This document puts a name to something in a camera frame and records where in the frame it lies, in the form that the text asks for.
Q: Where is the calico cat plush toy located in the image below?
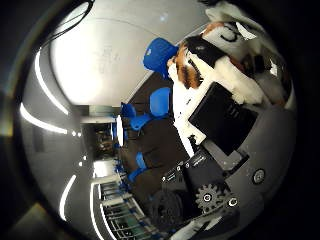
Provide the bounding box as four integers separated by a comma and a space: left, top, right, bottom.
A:
166, 0, 295, 108

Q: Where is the blue office chair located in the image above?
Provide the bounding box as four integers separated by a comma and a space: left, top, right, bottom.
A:
142, 37, 180, 80
127, 151, 150, 183
129, 86, 173, 132
120, 102, 137, 119

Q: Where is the black cable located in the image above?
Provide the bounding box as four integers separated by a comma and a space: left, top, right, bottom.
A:
42, 0, 97, 51

